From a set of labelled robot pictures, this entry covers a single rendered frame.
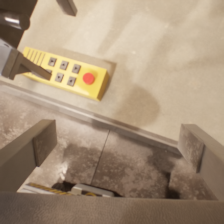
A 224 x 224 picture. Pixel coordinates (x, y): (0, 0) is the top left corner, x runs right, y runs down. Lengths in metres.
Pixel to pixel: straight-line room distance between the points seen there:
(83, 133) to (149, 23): 0.87
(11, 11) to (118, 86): 0.30
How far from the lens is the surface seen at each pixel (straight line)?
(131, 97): 0.43
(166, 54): 0.47
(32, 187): 1.00
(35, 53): 0.50
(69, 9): 0.35
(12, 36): 0.23
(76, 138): 1.20
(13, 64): 0.25
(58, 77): 0.43
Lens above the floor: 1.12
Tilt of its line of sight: 79 degrees down
